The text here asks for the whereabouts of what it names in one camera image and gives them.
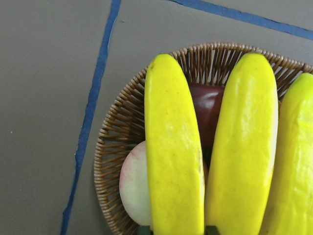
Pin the yellow banana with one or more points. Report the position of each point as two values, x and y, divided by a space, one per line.
242 160
174 155
290 204

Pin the brown wicker basket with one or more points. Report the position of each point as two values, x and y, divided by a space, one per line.
123 126

